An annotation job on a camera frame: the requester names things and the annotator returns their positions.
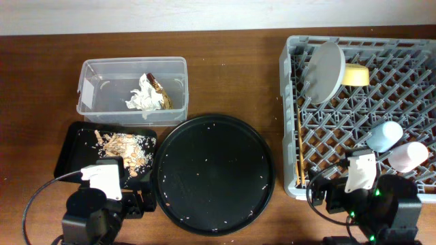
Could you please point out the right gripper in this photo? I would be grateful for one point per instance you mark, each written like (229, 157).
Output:
(336, 185)

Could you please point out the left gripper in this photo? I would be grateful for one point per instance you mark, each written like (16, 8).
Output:
(136, 209)

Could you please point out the food scraps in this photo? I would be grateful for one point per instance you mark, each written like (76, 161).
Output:
(137, 151)

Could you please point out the blue cup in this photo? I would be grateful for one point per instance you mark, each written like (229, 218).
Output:
(384, 136)

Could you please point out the pink cup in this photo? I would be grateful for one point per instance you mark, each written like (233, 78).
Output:
(406, 157)

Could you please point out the round black tray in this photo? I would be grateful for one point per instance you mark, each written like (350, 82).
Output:
(213, 175)

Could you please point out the wooden chopstick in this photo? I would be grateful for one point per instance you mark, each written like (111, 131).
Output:
(299, 131)
(303, 166)

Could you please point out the brown snack wrapper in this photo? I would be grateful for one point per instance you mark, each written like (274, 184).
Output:
(164, 100)

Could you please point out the white tissue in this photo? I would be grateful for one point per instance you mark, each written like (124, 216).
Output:
(145, 98)

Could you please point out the yellow bowl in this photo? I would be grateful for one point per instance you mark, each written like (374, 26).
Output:
(355, 75)

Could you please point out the grey plate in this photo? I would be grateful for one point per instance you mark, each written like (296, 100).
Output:
(325, 74)

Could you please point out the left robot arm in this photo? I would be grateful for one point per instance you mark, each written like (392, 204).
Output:
(92, 218)

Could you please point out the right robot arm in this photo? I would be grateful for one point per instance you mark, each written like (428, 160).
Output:
(386, 213)

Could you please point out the grey dishwasher rack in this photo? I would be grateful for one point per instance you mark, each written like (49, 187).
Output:
(401, 89)

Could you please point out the black rectangular tray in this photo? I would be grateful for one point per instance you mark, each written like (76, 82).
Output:
(78, 149)

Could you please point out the clear plastic bin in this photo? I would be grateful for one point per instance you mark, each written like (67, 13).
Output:
(105, 86)

